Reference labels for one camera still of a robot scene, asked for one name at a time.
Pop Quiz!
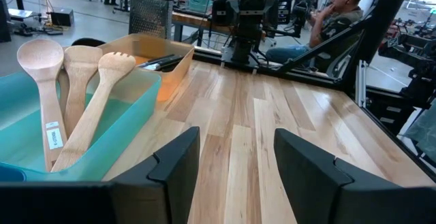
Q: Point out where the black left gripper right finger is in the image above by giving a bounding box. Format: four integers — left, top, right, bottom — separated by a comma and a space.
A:
274, 129, 409, 224

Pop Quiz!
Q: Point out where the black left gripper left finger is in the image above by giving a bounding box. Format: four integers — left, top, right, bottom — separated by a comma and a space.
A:
102, 126, 202, 224

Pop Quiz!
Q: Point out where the wooden spork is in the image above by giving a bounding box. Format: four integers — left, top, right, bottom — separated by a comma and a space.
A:
50, 51, 137, 174

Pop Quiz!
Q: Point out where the wooden spatula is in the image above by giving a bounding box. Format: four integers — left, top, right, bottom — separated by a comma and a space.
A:
57, 45, 104, 140

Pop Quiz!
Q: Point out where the wooden spoon with label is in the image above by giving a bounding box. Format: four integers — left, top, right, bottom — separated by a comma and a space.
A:
16, 39, 69, 173

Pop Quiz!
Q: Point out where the wooden workbench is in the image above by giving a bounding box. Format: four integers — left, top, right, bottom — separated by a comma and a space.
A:
171, 11, 236, 43

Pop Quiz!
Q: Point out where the teal plastic bin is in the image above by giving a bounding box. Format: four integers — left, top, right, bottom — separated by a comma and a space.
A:
0, 67, 163, 183

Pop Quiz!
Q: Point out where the orange plastic bin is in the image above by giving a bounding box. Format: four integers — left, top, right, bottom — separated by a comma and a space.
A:
97, 33, 196, 103

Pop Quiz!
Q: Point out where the grey mesh office chair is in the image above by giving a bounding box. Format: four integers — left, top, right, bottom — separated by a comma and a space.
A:
316, 39, 360, 80

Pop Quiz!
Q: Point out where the black metal stand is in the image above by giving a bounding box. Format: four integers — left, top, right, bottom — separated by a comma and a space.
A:
366, 33, 436, 136

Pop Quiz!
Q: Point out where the black box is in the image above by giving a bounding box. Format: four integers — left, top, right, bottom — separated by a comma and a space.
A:
50, 8, 75, 28

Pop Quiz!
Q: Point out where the metal box grater black handle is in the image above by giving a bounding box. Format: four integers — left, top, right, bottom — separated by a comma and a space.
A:
128, 0, 174, 40

